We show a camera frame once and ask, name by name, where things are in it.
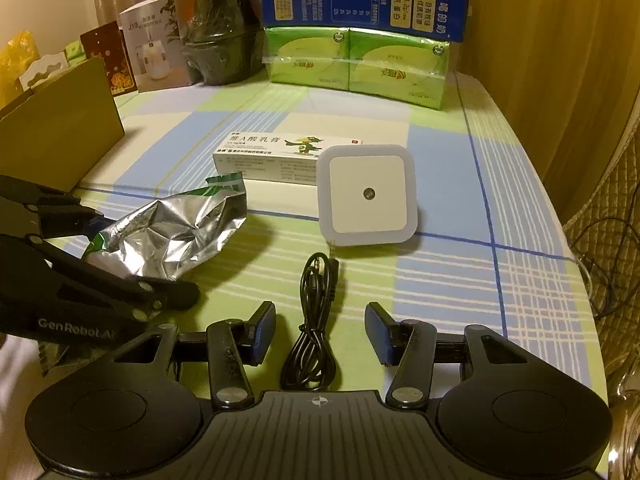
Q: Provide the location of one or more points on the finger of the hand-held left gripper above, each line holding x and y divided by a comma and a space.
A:
125, 290
55, 210

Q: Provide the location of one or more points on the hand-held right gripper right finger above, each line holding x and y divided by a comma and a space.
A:
377, 332

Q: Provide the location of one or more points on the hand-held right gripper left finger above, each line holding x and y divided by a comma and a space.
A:
262, 332

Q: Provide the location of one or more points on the silver foil bag green label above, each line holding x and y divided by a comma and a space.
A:
165, 230

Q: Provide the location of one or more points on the brown cardboard box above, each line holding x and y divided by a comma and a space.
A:
65, 125

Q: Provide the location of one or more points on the checked cloth desktop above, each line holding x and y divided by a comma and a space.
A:
450, 210

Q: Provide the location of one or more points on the white square night light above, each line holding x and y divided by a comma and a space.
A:
367, 195

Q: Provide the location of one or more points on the white cutout box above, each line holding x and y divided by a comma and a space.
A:
42, 72

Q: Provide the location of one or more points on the yellow plastic bag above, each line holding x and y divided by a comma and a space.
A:
17, 60

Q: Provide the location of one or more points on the small green pack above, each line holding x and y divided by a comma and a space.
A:
75, 55

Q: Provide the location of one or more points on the dark brown printed box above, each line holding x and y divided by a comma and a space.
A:
107, 55

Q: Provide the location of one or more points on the long white ointment box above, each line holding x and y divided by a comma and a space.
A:
260, 152

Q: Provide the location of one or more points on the white appliance box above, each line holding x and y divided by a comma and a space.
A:
155, 45

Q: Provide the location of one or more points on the dark pot in plastic wrap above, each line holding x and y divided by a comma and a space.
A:
220, 45

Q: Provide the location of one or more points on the green tissue pack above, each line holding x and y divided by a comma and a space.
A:
400, 70
305, 60

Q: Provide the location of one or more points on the quilted beige chair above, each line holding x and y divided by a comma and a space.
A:
625, 175

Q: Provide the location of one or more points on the blue milk carton box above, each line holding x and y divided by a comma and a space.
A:
360, 0

